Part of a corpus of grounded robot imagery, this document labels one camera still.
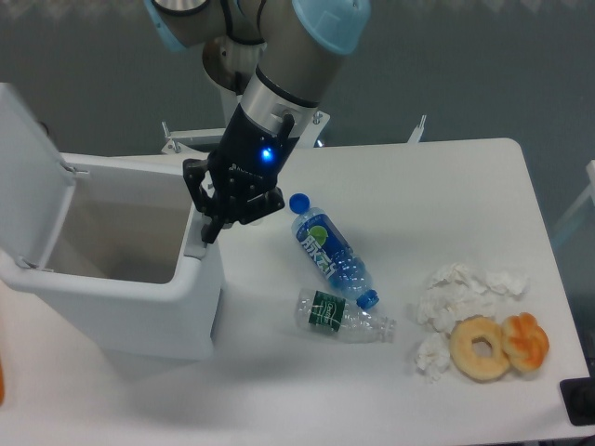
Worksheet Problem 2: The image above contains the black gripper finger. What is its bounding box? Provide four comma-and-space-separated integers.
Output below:
182, 159, 215, 217
200, 187, 284, 244

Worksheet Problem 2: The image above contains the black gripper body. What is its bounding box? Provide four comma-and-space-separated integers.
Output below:
207, 106, 298, 201

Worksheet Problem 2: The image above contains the white plastic trash can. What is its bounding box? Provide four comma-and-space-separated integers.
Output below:
1, 84, 224, 361

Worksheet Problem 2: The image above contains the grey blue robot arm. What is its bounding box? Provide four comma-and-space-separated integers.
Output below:
145, 1, 371, 244

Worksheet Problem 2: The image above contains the loose blue bottle cap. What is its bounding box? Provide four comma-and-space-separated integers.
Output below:
289, 192, 311, 215

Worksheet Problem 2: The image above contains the blue labelled water bottle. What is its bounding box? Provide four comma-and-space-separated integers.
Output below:
291, 206, 379, 310

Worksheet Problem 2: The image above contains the clear green labelled bottle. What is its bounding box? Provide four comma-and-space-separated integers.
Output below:
295, 288, 396, 344

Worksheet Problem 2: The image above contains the large crumpled white tissue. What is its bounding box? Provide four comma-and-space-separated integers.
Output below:
416, 262, 530, 335

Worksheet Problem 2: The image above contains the small crumpled white tissue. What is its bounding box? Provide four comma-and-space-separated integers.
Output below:
415, 333, 451, 383

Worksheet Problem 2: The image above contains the orange object at edge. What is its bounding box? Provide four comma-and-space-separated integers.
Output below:
0, 360, 6, 406

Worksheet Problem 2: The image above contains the orange glazed bread roll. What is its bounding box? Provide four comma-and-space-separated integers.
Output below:
501, 312, 549, 374

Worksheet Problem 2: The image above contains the black device at edge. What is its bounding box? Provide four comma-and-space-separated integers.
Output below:
560, 377, 594, 426

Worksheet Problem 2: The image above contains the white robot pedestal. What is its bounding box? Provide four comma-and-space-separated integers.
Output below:
203, 36, 305, 164

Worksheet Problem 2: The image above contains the white metal base frame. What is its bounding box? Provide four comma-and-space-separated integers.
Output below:
160, 111, 429, 155

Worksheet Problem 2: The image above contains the plain ring doughnut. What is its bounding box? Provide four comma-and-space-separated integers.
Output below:
449, 317, 510, 382

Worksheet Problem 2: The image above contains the white frame at right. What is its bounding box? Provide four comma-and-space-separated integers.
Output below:
550, 160, 594, 251

